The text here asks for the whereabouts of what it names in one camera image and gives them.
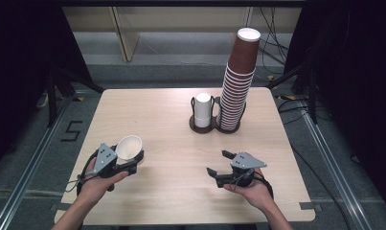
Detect beige wooden panel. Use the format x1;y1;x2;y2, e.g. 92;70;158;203
108;6;141;63

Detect grey tape patch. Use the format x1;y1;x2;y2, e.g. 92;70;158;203
299;201;323;213
50;202;70;213

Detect person's left hand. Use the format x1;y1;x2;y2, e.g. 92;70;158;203
76;158;131;206

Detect hand-held gripper cable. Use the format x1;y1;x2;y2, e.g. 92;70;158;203
65;149;101;196
235;172;275;200

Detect black floor cable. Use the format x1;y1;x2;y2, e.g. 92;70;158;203
289;142;352;230

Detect black metal stand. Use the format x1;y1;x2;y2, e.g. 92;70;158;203
266;61;320;125
46;65;106;128

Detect left hand-held gripper cable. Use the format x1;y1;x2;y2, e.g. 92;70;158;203
65;149;101;196

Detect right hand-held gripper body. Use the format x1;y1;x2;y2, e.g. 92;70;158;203
216;151;268;189

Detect dark curtain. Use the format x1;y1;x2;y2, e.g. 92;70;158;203
0;0;96;173
283;0;386;219

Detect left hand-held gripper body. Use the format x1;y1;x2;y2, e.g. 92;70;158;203
82;142;122;179

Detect right hand-held gripper cable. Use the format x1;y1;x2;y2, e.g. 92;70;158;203
235;172;275;200

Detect white paper cup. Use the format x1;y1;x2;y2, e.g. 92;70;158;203
115;134;145;162

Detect white metal frame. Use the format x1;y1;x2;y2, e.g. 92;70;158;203
243;6;255;29

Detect stack of white paper cups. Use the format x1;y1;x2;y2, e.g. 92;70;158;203
194;92;213;128

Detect stack of brown paper cups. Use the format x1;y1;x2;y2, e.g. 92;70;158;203
216;27;261;131

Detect bundle of black cables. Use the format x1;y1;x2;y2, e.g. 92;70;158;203
258;6;292;66

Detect person's right hand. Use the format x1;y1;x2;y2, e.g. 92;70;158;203
223;168;275;213

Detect metal floor rail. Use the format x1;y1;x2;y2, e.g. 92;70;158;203
299;100;369;230
0;90;75;230

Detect brown cup holder black rods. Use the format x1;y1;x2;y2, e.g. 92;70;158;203
189;95;247;134

